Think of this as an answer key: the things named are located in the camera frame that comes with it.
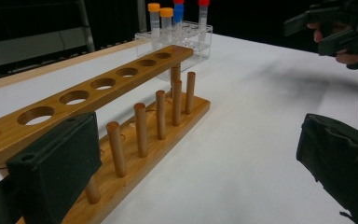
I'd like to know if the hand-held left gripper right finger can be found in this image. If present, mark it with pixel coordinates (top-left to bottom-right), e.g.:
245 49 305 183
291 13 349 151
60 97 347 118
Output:
296 113 358 224

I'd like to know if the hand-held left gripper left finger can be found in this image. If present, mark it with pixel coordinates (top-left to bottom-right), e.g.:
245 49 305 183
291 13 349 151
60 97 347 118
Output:
6 111 103 224

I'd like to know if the clear plastic tube rack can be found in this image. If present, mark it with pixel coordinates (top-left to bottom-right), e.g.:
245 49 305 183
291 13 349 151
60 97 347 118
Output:
134 21 213 82

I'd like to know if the wooden test tube rack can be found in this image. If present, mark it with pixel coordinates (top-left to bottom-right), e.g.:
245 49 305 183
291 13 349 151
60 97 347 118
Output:
0 45 212 224

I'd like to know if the orange cap test tube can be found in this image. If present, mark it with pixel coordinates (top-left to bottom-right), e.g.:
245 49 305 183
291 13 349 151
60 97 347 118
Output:
147 2 161 38
158 7 174 41

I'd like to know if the white table sheet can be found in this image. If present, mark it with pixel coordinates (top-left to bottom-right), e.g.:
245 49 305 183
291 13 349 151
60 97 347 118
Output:
0 32 358 224

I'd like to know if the white metal frame stand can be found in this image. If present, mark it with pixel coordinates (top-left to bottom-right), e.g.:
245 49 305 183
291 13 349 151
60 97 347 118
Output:
0 0 96 82

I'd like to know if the grey metal post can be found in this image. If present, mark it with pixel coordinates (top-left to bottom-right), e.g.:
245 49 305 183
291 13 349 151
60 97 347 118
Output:
136 0 147 34

